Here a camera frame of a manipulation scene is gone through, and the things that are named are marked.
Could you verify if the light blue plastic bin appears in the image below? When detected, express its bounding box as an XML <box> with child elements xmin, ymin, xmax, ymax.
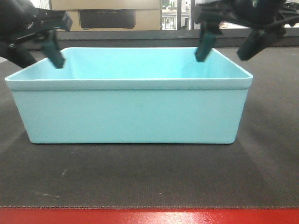
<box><xmin>5</xmin><ymin>47</ymin><xmax>253</xmax><ymax>144</ymax></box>

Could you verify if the black conveyor belt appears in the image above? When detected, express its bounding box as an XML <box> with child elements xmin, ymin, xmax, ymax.
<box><xmin>0</xmin><ymin>47</ymin><xmax>299</xmax><ymax>209</ymax></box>

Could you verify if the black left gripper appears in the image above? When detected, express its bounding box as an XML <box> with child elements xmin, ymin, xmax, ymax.
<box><xmin>0</xmin><ymin>0</ymin><xmax>72</xmax><ymax>69</ymax></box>

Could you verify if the red conveyor frame edge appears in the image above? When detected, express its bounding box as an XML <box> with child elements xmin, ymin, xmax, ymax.
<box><xmin>0</xmin><ymin>208</ymin><xmax>299</xmax><ymax>224</ymax></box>

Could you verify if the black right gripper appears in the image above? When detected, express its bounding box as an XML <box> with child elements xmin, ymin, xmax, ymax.
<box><xmin>195</xmin><ymin>0</ymin><xmax>299</xmax><ymax>62</ymax></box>

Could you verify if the beige cabinet with black panel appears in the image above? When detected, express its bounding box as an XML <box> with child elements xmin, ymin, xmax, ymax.
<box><xmin>51</xmin><ymin>0</ymin><xmax>162</xmax><ymax>31</ymax></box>

